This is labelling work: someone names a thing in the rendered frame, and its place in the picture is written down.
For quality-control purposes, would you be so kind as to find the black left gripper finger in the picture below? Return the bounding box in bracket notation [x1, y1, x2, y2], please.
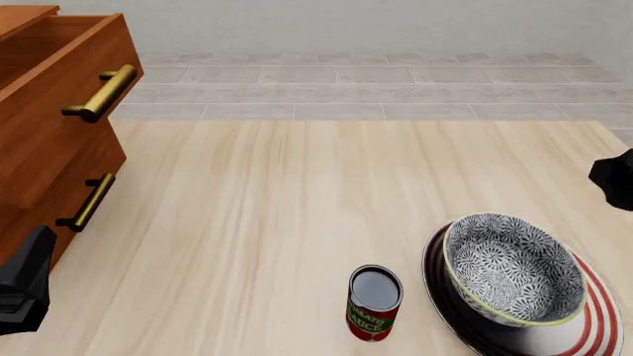
[0, 224, 58, 289]

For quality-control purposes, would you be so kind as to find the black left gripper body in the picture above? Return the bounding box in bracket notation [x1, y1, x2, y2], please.
[0, 283, 52, 335]

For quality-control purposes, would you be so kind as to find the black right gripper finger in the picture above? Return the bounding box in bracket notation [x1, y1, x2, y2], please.
[588, 147, 633, 213]

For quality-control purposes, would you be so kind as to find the white plate with red rings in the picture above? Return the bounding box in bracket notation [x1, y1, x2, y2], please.
[420, 220, 626, 356]

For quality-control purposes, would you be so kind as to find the black-and-white patterned bowl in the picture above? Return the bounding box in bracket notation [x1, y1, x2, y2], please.
[440, 211, 588, 329]

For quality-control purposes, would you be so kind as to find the wooden cabinet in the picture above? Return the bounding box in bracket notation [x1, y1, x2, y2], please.
[0, 4, 145, 276]

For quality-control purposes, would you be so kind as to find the tomato sauce tin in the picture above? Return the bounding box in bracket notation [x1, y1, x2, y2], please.
[344, 263, 405, 344]

